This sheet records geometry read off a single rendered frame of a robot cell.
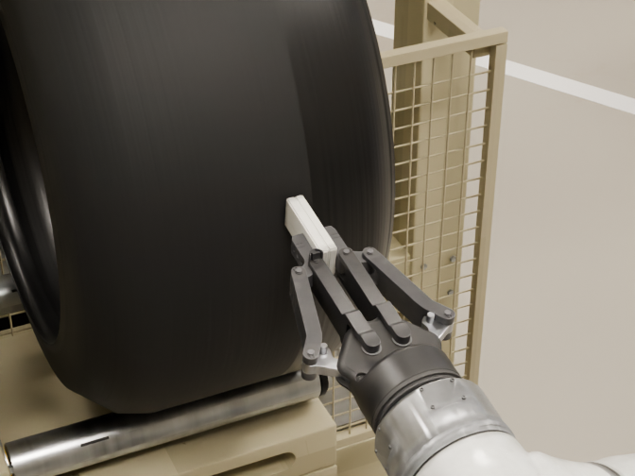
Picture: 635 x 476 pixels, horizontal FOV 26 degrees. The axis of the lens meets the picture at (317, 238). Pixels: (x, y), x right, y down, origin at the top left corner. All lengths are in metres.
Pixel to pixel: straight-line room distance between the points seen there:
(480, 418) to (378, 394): 0.08
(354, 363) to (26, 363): 0.73
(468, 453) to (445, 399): 0.05
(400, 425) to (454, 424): 0.04
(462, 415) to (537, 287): 2.21
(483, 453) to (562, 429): 1.87
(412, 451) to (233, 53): 0.37
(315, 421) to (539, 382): 1.45
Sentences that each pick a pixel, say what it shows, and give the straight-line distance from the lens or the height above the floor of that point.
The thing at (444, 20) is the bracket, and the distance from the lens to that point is 2.04.
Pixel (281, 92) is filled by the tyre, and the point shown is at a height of 1.32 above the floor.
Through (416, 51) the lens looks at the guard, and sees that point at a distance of 1.91.
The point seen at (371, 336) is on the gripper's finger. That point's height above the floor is 1.22.
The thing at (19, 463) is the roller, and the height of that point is 0.92.
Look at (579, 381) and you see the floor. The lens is 2.91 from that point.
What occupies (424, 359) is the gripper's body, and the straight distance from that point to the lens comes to 0.99.
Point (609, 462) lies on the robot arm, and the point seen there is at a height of 1.18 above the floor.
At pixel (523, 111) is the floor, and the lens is 3.83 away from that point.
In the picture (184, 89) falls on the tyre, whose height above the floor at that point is 1.33.
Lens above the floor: 1.86
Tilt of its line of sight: 35 degrees down
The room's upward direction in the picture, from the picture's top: straight up
